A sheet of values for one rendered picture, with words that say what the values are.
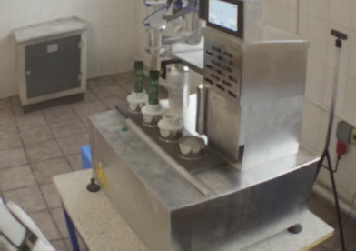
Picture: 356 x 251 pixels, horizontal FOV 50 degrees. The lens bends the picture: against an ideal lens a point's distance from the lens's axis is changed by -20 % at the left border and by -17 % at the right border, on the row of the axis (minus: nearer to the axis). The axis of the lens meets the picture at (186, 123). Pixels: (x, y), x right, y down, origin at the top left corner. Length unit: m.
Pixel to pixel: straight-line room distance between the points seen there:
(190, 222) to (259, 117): 0.30
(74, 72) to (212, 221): 3.31
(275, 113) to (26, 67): 3.23
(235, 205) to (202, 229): 0.10
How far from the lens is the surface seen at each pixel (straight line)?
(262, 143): 1.14
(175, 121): 1.23
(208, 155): 1.18
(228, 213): 1.09
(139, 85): 1.40
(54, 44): 4.11
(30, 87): 4.17
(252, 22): 1.00
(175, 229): 1.03
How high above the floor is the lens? 1.59
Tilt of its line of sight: 24 degrees down
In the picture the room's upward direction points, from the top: 2 degrees clockwise
